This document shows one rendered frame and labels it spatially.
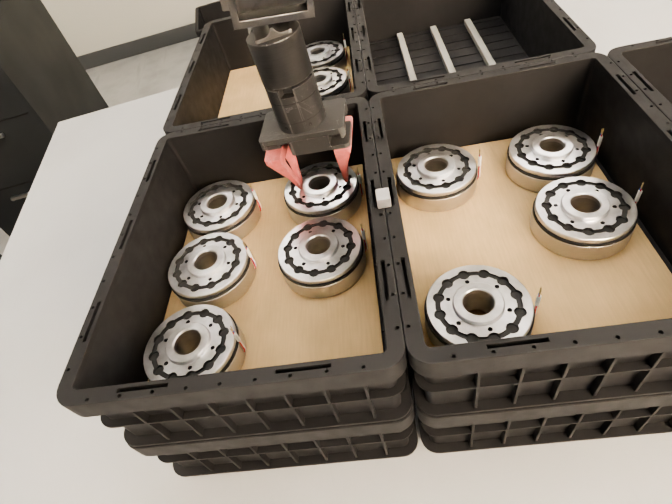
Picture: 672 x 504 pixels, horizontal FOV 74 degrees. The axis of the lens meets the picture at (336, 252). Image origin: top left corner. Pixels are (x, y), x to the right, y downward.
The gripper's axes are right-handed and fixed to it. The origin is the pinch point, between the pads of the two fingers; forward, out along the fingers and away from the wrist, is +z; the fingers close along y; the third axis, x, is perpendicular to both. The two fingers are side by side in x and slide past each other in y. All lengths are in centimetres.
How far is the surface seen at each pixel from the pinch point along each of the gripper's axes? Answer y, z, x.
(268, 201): 9.3, 3.7, -1.2
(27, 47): 123, 7, -110
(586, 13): -56, 20, -73
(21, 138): 128, 28, -84
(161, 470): 22.6, 15.9, 31.9
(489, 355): -16.5, -5.1, 29.8
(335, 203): -1.8, 1.1, 4.2
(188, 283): 15.3, 0.1, 15.5
